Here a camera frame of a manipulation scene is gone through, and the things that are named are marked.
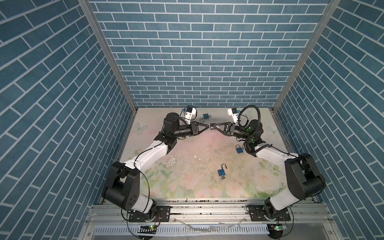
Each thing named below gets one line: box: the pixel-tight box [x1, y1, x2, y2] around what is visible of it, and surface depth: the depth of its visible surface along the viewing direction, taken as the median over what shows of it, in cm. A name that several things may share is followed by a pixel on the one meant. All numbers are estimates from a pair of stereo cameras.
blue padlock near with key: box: [217, 163, 228, 181], surface depth 88 cm
